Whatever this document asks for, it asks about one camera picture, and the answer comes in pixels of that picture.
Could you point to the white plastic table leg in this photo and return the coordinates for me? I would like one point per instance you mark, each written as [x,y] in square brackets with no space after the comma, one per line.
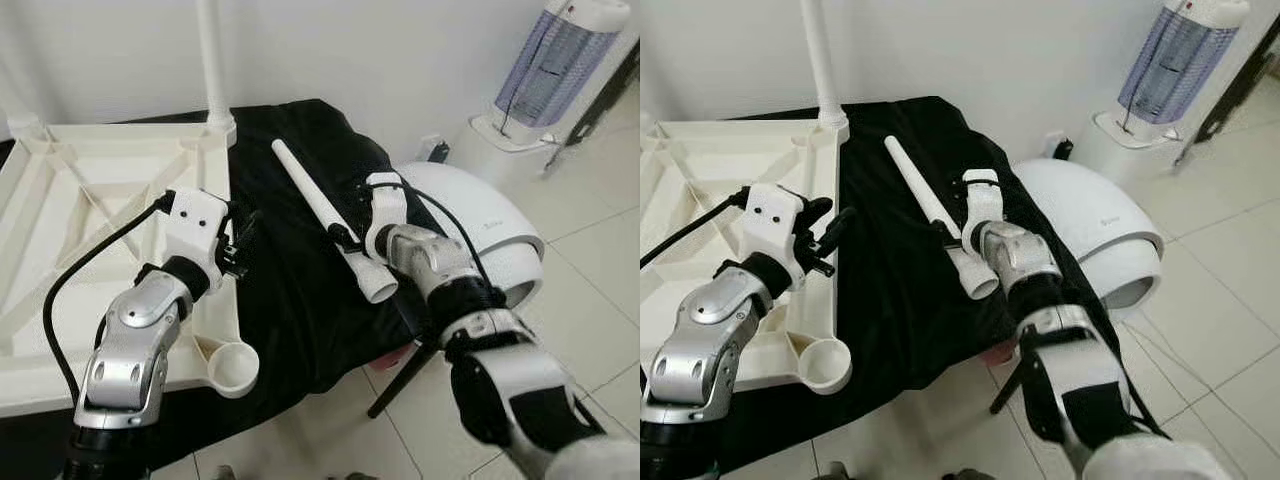
[300,175]
[822,60]
[213,60]
[22,125]
[646,124]
[915,180]

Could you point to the white plastic table top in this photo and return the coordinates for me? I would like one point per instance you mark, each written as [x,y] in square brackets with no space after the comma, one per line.
[60,200]
[700,170]

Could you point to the black table cloth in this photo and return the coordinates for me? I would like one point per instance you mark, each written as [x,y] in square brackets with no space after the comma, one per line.
[290,300]
[890,300]

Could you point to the pink slipper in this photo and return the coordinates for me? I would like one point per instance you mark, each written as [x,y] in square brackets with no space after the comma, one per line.
[1000,355]
[400,355]

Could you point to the white round object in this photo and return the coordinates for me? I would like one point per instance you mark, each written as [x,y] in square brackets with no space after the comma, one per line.
[490,215]
[1100,215]

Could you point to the grey left robot foot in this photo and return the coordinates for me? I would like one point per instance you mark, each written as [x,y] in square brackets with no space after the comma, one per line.
[225,473]
[836,472]

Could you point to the grey robot foot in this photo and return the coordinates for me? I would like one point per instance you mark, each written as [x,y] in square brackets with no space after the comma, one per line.
[362,476]
[836,472]
[225,473]
[968,474]

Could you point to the grey right robot foot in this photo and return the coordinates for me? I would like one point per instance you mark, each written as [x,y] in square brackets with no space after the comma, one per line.
[362,476]
[968,474]

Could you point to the dark brown wooden bar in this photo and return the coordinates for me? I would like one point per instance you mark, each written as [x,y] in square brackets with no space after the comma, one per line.
[1235,95]
[600,105]

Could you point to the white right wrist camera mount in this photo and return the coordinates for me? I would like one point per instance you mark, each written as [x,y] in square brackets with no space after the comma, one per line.
[982,200]
[388,205]

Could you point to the white wall socket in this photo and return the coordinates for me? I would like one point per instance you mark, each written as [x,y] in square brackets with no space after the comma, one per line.
[435,148]
[1058,145]

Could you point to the black metal table frame bar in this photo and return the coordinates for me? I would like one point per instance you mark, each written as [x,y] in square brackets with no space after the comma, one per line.
[400,380]
[1008,385]

